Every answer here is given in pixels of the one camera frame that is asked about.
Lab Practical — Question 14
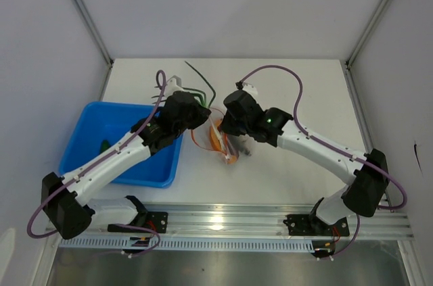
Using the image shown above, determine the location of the green toy scallion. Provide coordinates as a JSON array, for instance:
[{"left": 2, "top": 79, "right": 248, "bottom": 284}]
[{"left": 151, "top": 59, "right": 217, "bottom": 108}]

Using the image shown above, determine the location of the clear zip bag orange zipper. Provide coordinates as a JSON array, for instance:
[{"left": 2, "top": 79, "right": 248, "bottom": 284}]
[{"left": 190, "top": 107, "right": 256, "bottom": 165}]

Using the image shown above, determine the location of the green toy cucumber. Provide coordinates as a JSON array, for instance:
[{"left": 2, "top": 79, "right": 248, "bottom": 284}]
[{"left": 99, "top": 139, "right": 111, "bottom": 153}]

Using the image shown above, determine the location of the grey toy fish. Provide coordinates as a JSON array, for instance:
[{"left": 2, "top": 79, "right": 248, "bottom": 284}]
[{"left": 233, "top": 135, "right": 254, "bottom": 156}]

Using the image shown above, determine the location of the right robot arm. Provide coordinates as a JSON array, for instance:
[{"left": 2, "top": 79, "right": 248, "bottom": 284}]
[{"left": 221, "top": 90, "right": 388, "bottom": 235}]

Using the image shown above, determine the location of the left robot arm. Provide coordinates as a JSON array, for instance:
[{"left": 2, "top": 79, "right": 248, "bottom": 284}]
[{"left": 41, "top": 91, "right": 211, "bottom": 239}]

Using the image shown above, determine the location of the blue plastic bin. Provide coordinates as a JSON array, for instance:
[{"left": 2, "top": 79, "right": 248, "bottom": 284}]
[{"left": 58, "top": 101, "right": 183, "bottom": 188}]

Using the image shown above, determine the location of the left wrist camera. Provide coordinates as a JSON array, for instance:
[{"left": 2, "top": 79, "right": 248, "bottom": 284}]
[{"left": 165, "top": 76, "right": 183, "bottom": 95}]

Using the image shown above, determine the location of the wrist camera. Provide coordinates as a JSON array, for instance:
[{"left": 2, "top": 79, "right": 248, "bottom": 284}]
[
  {"left": 165, "top": 76, "right": 183, "bottom": 95},
  {"left": 235, "top": 81, "right": 258, "bottom": 96}
]

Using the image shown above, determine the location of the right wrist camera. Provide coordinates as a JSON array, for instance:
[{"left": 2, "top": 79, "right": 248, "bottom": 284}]
[{"left": 235, "top": 81, "right": 258, "bottom": 96}]

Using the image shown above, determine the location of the aluminium mounting rail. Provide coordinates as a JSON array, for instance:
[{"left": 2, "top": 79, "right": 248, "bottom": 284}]
[{"left": 45, "top": 204, "right": 415, "bottom": 240}]

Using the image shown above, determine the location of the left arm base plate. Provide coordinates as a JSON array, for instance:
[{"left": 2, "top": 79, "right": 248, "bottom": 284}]
[{"left": 108, "top": 212, "right": 168, "bottom": 234}]

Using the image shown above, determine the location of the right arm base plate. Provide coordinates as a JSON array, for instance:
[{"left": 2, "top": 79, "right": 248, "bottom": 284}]
[{"left": 283, "top": 214, "right": 350, "bottom": 237}]

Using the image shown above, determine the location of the white slotted cable duct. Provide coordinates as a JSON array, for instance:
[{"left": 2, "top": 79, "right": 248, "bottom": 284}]
[{"left": 60, "top": 235, "right": 314, "bottom": 253}]

